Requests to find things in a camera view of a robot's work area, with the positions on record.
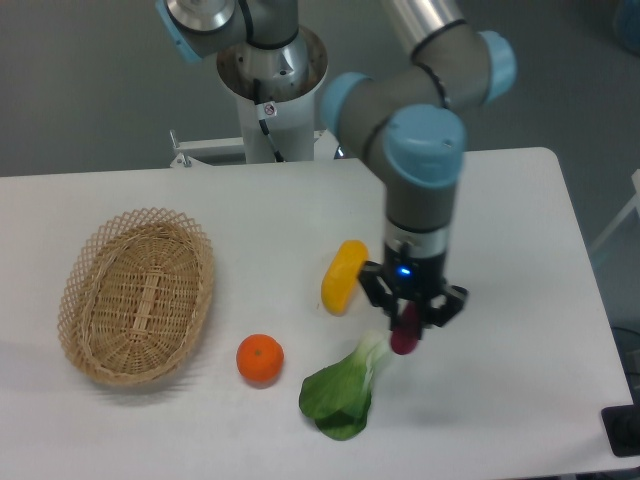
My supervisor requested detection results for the black device at table edge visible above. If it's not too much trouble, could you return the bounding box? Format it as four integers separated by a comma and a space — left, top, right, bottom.
601, 405, 640, 458

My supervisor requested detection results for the white metal base frame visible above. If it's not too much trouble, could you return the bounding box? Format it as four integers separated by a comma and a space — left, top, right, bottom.
169, 129, 348, 168

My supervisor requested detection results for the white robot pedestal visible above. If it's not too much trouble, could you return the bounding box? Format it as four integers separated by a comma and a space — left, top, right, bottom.
216, 26, 328, 164

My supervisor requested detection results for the black cable on pedestal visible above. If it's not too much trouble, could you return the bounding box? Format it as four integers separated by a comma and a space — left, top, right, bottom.
252, 79, 286, 164

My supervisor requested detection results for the orange mandarin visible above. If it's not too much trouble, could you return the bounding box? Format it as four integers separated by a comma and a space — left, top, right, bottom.
236, 334, 285, 385

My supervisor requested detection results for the purple sweet potato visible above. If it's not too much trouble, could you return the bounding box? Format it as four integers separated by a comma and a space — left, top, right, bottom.
390, 302, 422, 355

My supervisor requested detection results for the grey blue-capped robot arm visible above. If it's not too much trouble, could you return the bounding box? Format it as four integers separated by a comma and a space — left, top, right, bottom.
156, 1, 517, 340

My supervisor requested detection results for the woven wicker basket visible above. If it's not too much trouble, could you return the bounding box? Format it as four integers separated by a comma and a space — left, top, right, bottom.
57, 208, 214, 387

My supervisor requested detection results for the green bok choy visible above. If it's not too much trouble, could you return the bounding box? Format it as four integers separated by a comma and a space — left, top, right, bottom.
298, 331, 390, 441

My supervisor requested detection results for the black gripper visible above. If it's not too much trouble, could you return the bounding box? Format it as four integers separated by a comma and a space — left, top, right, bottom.
358, 245, 469, 338

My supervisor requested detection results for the yellow bell pepper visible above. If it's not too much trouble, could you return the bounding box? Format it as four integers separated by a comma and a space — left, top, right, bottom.
321, 240, 369, 316

